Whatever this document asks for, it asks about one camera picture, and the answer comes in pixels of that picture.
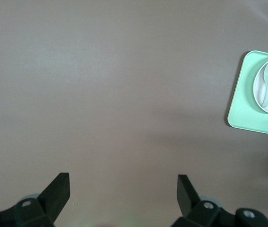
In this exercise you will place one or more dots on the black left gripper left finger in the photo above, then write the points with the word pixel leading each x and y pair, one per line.
pixel 51 201

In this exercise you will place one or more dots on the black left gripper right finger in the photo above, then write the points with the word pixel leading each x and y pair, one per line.
pixel 190 203

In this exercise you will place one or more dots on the light green rectangular tray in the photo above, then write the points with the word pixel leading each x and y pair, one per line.
pixel 242 111

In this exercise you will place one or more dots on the brown table mat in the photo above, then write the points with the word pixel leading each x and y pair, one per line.
pixel 100 94

